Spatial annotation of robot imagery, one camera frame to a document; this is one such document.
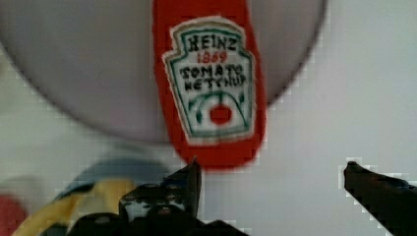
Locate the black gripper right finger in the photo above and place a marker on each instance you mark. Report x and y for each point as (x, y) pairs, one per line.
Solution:
(390, 201)

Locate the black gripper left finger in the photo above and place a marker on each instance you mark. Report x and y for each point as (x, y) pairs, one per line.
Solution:
(169, 208)

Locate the red plush ketchup bottle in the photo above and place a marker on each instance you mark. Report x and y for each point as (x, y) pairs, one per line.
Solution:
(208, 72)

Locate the lilac round plate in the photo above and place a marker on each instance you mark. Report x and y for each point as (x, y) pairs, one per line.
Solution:
(93, 59)

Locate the yellow peeled banana toy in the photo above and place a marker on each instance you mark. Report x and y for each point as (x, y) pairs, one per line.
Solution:
(103, 197)

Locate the red strawberry toy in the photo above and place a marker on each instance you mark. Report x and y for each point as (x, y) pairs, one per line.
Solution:
(12, 214)

